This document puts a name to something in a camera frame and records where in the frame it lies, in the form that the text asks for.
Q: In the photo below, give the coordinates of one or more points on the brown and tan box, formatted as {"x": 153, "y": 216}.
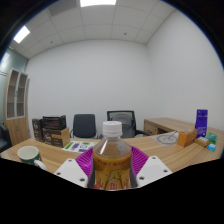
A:
{"x": 55, "y": 136}

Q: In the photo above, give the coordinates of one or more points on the round grey pad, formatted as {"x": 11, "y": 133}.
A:
{"x": 166, "y": 139}

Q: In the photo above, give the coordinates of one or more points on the small tan box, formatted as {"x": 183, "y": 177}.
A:
{"x": 201, "y": 141}

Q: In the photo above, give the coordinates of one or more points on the tall blue box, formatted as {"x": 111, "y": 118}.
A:
{"x": 201, "y": 123}

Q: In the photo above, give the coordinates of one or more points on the black flat box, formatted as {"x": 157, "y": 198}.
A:
{"x": 54, "y": 122}

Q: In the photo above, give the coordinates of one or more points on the green and white mug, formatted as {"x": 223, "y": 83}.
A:
{"x": 28, "y": 155}

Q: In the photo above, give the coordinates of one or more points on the small cyan box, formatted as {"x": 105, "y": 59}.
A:
{"x": 211, "y": 147}

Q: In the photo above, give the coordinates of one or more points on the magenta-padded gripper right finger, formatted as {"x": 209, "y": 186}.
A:
{"x": 152, "y": 169}

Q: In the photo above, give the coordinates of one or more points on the wooden glass-door shelf cabinet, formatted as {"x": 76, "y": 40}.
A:
{"x": 16, "y": 110}

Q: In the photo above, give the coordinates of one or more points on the ceiling air vent grille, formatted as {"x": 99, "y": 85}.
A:
{"x": 63, "y": 6}

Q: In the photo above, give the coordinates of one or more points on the black mesh office chair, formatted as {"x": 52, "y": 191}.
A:
{"x": 128, "y": 120}

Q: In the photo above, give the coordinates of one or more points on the black padded office chair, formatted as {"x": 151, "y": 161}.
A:
{"x": 84, "y": 126}

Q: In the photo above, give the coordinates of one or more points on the printed white paper sheet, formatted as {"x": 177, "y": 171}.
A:
{"x": 80, "y": 146}

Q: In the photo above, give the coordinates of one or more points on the large rectangular ceiling light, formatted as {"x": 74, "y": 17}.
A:
{"x": 97, "y": 2}

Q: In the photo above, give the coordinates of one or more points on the wooden side desk unit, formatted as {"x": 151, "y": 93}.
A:
{"x": 166, "y": 125}

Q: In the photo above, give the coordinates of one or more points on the small rectangular ceiling light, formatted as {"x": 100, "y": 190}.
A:
{"x": 21, "y": 34}

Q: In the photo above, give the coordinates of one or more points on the orange cardboard box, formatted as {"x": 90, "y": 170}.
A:
{"x": 186, "y": 138}

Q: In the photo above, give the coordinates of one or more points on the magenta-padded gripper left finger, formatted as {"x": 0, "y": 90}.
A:
{"x": 71, "y": 170}

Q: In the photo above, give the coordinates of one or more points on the amber drink bottle white cap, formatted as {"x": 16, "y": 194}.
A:
{"x": 112, "y": 156}

